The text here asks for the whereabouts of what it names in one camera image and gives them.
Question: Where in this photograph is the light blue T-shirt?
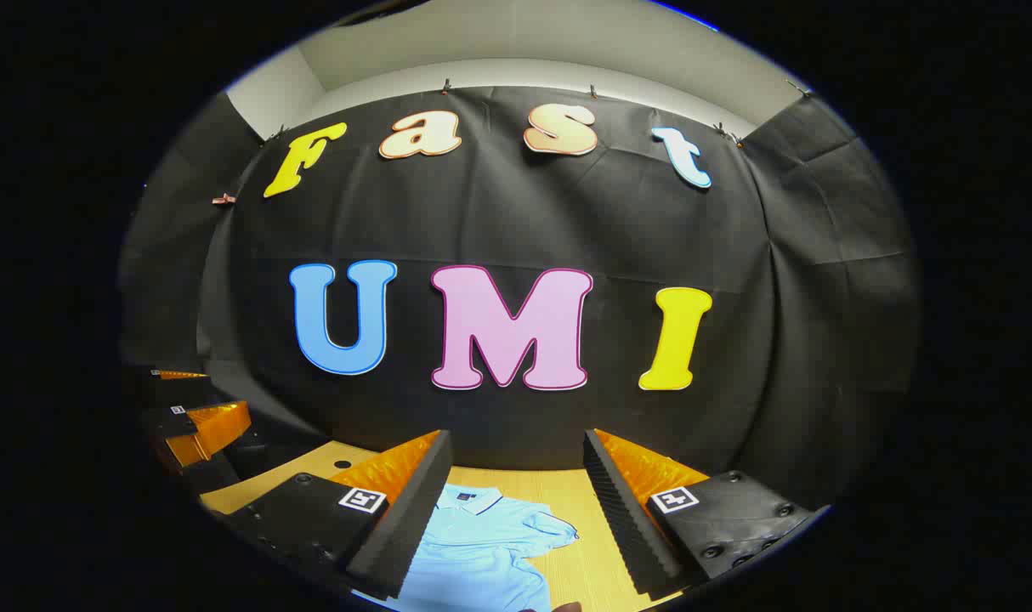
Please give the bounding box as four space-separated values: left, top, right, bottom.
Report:
393 483 581 612

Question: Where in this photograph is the black backdrop cloth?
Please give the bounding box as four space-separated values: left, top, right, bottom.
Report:
116 83 921 511

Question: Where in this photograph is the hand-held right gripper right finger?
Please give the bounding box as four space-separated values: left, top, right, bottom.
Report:
582 428 831 598

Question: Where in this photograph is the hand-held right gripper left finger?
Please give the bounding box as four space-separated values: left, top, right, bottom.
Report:
224 429 454 601

